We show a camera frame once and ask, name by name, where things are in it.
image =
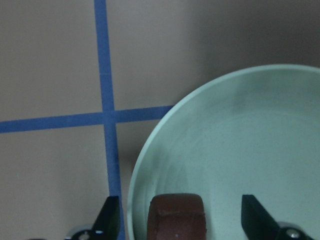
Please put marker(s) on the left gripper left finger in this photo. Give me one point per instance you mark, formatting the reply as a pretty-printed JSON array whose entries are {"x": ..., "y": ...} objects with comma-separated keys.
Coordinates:
[{"x": 107, "y": 223}]

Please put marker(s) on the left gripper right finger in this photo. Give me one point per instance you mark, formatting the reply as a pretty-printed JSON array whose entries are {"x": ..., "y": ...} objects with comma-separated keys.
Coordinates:
[{"x": 256, "y": 222}]

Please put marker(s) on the brown steamed bun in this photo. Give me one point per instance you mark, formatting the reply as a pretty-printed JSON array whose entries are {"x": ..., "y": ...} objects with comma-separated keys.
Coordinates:
[{"x": 176, "y": 216}]

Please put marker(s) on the light green plate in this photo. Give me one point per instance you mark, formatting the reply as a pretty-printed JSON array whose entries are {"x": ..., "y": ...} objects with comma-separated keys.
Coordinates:
[{"x": 253, "y": 131}]

